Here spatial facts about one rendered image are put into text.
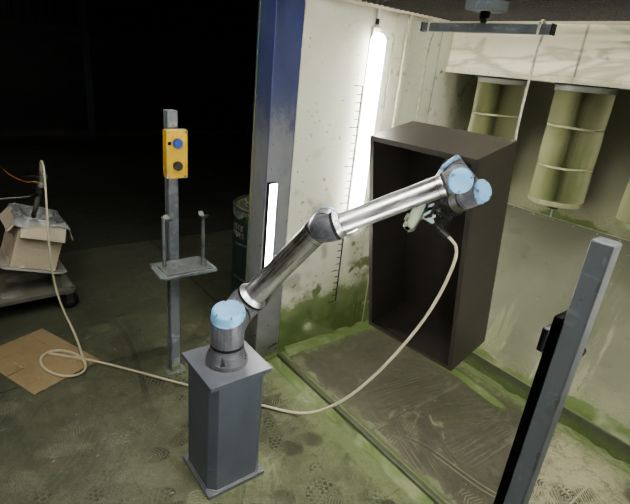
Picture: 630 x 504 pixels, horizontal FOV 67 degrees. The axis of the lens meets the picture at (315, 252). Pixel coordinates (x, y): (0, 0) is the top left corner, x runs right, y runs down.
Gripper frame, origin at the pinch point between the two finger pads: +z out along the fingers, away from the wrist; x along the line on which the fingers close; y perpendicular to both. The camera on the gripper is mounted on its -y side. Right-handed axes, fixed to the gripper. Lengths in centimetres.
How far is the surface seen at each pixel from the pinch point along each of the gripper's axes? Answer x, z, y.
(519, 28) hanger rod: 78, -42, -21
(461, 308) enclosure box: -13, 20, 52
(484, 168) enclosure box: 22.0, -23.4, 4.9
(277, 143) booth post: 21, 68, -69
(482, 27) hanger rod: 81, -27, -31
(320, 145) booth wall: 44, 74, -48
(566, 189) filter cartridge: 99, 17, 83
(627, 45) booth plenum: 137, -41, 37
